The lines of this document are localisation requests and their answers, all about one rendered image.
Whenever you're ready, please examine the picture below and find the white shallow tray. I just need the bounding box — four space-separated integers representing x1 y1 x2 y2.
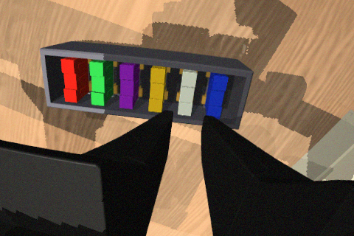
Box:
292 109 354 181

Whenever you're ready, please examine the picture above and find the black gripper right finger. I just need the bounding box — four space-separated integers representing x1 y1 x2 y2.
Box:
201 116 354 236

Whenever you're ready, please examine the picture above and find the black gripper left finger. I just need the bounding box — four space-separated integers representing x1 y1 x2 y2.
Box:
0 110 173 236

